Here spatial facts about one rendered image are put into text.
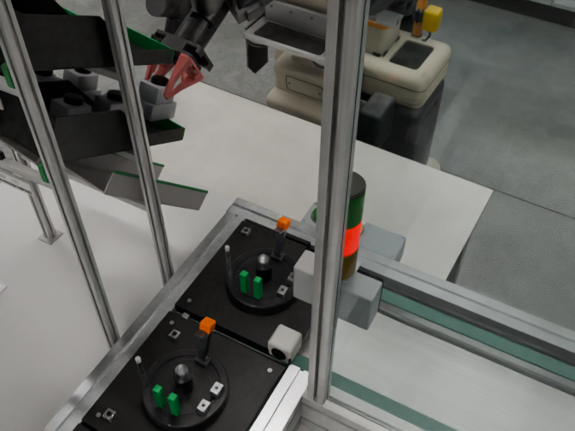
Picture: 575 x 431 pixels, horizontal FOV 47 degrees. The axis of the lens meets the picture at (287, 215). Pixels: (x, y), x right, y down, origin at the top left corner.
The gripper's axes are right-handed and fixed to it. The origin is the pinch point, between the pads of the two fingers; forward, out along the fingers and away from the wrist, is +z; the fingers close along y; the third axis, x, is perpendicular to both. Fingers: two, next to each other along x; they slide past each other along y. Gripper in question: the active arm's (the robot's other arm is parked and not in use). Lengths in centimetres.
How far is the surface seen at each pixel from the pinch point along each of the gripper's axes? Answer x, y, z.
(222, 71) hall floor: 183, -117, -80
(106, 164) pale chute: 10.0, -8.2, 14.5
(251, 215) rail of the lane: 31.1, 13.1, 7.2
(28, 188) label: -14.8, 2.2, 26.3
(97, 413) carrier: 8, 19, 51
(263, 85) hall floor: 184, -93, -82
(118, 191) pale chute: 1.4, 3.8, 18.9
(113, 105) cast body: -7.3, 0.2, 7.8
